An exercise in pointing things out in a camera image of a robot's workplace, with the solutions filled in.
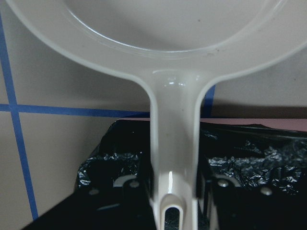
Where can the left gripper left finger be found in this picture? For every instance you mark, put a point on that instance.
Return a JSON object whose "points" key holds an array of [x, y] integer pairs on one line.
{"points": [[109, 202]]}

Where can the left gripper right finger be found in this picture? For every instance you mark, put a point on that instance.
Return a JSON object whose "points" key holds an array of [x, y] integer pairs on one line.
{"points": [[223, 204]]}

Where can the beige plastic dustpan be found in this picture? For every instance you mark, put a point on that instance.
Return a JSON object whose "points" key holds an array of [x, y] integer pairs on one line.
{"points": [[176, 50]]}

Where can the black bag lined bin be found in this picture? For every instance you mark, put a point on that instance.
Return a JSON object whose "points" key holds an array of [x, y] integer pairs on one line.
{"points": [[254, 154]]}

